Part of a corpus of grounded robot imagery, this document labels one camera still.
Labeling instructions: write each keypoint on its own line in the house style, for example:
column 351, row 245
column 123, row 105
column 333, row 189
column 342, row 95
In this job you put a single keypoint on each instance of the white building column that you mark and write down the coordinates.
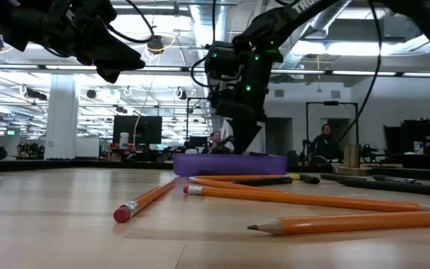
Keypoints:
column 62, row 123

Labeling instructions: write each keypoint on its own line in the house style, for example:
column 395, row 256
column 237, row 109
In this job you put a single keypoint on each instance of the black gantry frame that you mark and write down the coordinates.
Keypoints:
column 330, row 103
column 196, row 98

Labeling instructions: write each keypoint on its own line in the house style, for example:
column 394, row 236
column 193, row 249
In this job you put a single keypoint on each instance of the purple plastic supply box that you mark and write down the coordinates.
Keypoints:
column 207, row 164

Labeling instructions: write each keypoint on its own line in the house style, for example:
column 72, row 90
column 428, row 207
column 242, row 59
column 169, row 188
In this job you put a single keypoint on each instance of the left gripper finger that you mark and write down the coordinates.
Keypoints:
column 119, row 54

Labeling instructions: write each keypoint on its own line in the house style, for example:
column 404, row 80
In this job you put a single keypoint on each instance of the orange pencil red eraser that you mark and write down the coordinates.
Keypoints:
column 144, row 201
column 312, row 198

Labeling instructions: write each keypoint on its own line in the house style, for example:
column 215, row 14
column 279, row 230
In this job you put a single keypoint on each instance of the black pen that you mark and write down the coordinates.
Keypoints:
column 405, row 188
column 342, row 176
column 310, row 179
column 267, row 181

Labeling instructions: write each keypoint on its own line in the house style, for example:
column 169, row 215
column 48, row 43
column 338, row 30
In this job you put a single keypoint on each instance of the person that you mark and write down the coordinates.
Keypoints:
column 215, row 140
column 325, row 143

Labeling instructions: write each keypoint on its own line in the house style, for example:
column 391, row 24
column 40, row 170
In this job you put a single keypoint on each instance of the clear barrel black-grip pen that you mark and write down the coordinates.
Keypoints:
column 394, row 179

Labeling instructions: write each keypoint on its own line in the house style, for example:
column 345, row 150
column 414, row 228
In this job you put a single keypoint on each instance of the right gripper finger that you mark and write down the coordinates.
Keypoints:
column 246, row 136

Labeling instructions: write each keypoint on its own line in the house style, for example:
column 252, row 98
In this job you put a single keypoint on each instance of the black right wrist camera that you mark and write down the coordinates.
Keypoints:
column 220, row 60

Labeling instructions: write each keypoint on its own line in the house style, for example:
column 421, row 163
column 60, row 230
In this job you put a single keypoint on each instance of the black computer monitor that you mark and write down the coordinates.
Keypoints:
column 140, row 130

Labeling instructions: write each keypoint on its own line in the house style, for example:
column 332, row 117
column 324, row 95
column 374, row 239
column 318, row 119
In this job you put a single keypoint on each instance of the white wipes canister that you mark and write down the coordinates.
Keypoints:
column 124, row 140

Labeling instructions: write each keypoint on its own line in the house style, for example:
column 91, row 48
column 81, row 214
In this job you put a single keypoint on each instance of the orange pencil yellow eraser cap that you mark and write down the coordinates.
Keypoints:
column 245, row 177

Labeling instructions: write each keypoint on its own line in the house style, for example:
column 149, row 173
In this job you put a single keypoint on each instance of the rectangular ceiling light panel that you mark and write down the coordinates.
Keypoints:
column 349, row 48

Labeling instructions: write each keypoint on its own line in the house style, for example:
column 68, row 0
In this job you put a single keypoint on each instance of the black equipment cabinet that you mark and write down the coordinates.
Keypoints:
column 427, row 138

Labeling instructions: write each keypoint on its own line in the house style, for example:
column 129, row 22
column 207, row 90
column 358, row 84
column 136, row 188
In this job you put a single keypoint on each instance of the long ceiling light rail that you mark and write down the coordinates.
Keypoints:
column 364, row 73

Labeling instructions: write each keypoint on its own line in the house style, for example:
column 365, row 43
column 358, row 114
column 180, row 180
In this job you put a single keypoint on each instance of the white cabinet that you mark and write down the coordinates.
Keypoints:
column 87, row 147

